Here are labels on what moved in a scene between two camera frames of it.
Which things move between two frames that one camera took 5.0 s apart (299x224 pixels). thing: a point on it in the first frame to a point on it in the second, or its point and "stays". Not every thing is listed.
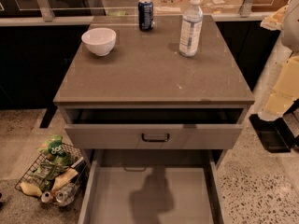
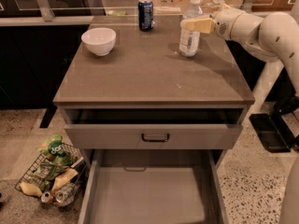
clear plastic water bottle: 192,28 stays
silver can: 65,194 stays
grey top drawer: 153,128 stays
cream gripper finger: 284,93 to 223,24
